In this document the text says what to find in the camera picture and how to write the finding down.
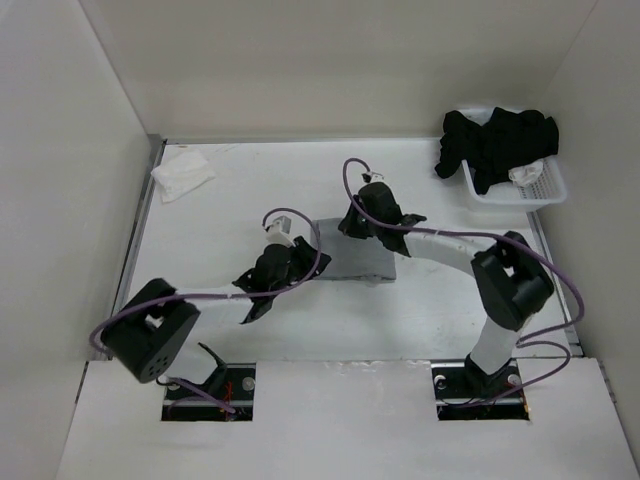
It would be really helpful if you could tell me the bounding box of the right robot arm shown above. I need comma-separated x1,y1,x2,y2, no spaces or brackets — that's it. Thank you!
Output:
339,182,554,401

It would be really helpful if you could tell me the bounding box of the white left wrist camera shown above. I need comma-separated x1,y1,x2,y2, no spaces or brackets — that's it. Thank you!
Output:
265,215,294,248

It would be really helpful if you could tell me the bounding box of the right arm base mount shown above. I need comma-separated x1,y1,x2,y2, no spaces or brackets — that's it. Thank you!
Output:
431,360,529,421

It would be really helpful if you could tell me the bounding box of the white folded tank top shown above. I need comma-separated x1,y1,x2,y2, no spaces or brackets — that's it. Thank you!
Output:
151,150,216,204

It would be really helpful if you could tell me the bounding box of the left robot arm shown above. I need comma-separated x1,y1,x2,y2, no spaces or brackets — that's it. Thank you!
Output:
92,236,332,399

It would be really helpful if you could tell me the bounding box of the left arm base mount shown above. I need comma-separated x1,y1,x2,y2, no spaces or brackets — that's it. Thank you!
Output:
157,364,256,423

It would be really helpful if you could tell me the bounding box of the white crumpled tank top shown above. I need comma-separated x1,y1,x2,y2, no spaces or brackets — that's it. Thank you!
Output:
508,159,544,188

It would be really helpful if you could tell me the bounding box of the grey tank top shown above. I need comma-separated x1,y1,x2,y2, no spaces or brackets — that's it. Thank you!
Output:
313,218,397,284

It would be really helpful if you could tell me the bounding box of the white plastic laundry basket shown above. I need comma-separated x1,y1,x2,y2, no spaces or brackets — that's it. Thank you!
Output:
453,108,567,213

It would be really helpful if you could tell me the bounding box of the black tank top pile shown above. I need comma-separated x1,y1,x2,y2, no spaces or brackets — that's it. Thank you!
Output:
435,107,559,195

